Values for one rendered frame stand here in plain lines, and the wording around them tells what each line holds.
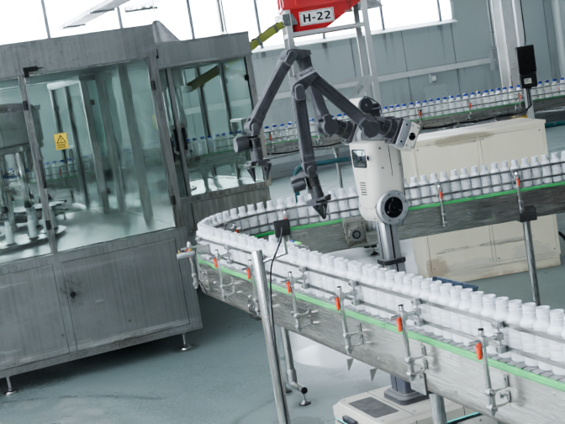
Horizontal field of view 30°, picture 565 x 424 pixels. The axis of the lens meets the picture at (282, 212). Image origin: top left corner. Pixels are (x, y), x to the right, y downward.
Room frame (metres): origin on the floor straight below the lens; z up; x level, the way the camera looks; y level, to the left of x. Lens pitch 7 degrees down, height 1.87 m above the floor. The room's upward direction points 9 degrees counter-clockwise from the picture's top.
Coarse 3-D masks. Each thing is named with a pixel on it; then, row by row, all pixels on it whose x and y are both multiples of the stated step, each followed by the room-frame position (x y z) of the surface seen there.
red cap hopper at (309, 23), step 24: (288, 0) 11.00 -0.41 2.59; (312, 0) 11.02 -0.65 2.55; (336, 0) 11.01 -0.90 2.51; (360, 0) 11.05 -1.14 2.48; (312, 24) 11.06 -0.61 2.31; (360, 24) 11.05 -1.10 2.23; (288, 48) 11.60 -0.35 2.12; (360, 48) 11.64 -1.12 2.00; (288, 72) 11.61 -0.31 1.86; (360, 96) 11.03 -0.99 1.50
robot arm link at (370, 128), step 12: (300, 72) 4.52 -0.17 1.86; (312, 72) 4.47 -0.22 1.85; (288, 84) 4.53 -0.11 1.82; (312, 84) 4.49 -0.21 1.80; (324, 84) 4.50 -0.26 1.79; (336, 96) 4.53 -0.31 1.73; (348, 108) 4.56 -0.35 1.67; (360, 120) 4.58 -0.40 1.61; (372, 120) 4.58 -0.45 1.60; (372, 132) 4.59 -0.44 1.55
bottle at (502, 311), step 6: (498, 300) 2.82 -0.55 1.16; (504, 300) 2.82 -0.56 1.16; (498, 306) 2.83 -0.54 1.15; (504, 306) 2.82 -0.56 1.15; (498, 312) 2.82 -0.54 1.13; (504, 312) 2.82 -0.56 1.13; (498, 318) 2.82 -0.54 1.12; (504, 318) 2.81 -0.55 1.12; (504, 330) 2.81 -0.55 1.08; (504, 336) 2.81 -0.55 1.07; (498, 342) 2.83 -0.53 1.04; (504, 342) 2.81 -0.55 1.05; (504, 354) 2.81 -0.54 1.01
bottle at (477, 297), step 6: (474, 294) 2.93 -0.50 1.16; (480, 294) 2.93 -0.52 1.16; (474, 300) 2.93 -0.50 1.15; (480, 300) 2.93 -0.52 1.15; (474, 306) 2.93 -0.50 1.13; (480, 306) 2.93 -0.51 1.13; (474, 312) 2.92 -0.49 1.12; (480, 312) 2.92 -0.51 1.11; (474, 324) 2.93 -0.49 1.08; (480, 324) 2.92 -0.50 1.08; (474, 330) 2.93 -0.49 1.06
